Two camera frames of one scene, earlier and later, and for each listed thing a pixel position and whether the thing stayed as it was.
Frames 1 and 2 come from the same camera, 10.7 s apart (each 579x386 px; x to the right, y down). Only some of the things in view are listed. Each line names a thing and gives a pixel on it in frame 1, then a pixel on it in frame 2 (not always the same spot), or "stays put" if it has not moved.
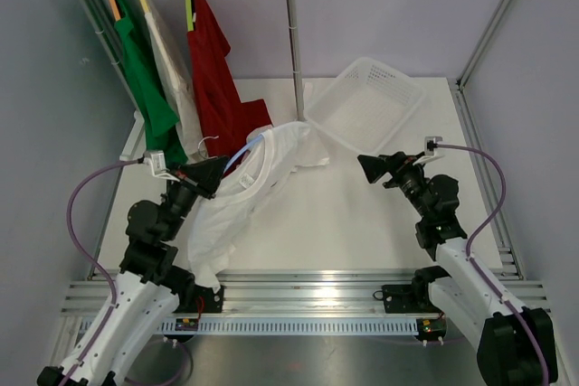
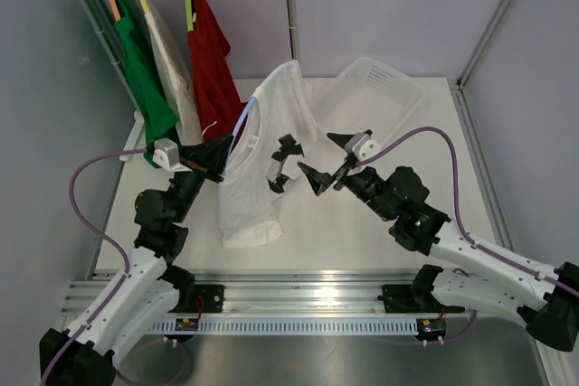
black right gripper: x=374 y=167 to x=321 y=182
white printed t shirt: x=220 y=221 to x=280 y=107
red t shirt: x=227 y=119 stays put
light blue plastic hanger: x=230 y=163 to x=239 y=123
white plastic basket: x=367 y=105 stays put
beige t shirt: x=175 y=70 stays put
